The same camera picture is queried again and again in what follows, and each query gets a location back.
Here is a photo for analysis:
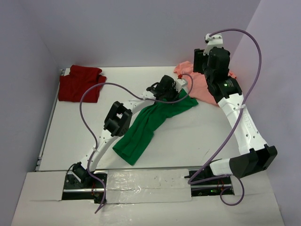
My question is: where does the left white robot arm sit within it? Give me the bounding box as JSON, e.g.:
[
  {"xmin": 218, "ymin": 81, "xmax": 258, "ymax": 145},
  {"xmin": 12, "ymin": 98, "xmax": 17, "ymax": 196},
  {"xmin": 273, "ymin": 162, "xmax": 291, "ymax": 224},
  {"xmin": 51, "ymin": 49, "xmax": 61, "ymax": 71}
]
[{"xmin": 72, "ymin": 75, "xmax": 187, "ymax": 188}]

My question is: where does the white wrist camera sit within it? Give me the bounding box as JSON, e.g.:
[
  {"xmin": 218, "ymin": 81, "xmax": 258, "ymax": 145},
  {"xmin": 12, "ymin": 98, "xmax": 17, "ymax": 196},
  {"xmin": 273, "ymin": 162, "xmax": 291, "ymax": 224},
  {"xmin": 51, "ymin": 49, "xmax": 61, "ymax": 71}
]
[
  {"xmin": 203, "ymin": 33, "xmax": 223, "ymax": 56},
  {"xmin": 175, "ymin": 74, "xmax": 188, "ymax": 89}
]

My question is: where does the salmon pink t shirt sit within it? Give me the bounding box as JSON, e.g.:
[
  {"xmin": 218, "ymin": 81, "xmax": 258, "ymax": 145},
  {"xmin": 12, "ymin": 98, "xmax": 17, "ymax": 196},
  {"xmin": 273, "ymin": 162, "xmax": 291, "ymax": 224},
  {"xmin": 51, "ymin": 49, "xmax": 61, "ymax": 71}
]
[{"xmin": 173, "ymin": 61, "xmax": 237, "ymax": 106}]

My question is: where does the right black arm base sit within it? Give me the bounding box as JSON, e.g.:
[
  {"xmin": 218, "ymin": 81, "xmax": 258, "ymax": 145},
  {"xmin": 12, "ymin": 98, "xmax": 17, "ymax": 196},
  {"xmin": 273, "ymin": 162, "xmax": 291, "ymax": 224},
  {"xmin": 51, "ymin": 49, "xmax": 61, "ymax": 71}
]
[{"xmin": 184, "ymin": 167, "xmax": 234, "ymax": 197}]

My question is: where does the green t shirt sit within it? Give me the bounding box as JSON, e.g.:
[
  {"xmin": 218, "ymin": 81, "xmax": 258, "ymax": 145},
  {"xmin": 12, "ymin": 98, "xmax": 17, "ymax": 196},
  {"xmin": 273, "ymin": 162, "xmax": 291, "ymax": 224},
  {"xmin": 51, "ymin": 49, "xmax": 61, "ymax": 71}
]
[{"xmin": 113, "ymin": 90, "xmax": 198, "ymax": 166}]

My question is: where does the red t shirt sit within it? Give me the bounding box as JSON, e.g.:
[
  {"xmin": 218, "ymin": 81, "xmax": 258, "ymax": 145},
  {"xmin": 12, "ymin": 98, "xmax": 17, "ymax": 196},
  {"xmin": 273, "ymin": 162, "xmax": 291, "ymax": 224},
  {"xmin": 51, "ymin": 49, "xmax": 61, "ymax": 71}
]
[{"xmin": 58, "ymin": 65, "xmax": 107, "ymax": 102}]

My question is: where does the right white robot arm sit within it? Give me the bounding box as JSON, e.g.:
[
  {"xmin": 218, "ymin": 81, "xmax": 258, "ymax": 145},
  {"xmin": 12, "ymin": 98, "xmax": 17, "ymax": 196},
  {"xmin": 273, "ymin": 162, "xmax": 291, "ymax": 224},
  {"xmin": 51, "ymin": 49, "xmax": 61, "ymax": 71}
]
[{"xmin": 193, "ymin": 47, "xmax": 277, "ymax": 184}]

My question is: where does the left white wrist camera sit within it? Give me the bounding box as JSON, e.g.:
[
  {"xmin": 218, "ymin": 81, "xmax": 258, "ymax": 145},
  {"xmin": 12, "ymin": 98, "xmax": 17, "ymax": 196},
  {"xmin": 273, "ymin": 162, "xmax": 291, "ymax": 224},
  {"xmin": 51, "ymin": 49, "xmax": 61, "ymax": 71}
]
[{"xmin": 175, "ymin": 74, "xmax": 188, "ymax": 89}]

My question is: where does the silver tape sheet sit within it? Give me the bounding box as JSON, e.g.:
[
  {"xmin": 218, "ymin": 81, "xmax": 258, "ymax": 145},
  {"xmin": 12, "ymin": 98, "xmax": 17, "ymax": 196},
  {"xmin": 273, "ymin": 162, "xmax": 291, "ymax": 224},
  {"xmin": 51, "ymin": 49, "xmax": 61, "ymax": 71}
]
[{"xmin": 106, "ymin": 169, "xmax": 192, "ymax": 204}]

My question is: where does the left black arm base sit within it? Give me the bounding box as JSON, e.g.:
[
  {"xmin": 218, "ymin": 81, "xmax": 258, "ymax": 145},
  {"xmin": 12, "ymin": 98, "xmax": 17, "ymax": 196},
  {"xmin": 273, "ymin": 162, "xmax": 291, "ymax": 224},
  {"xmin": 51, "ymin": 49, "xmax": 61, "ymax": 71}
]
[{"xmin": 62, "ymin": 170, "xmax": 107, "ymax": 204}]

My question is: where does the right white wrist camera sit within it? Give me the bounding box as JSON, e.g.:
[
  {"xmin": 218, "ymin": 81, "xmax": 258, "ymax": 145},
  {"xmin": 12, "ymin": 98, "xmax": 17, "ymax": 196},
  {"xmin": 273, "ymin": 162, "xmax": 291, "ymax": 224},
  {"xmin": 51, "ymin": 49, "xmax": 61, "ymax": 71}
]
[{"xmin": 203, "ymin": 33, "xmax": 223, "ymax": 56}]

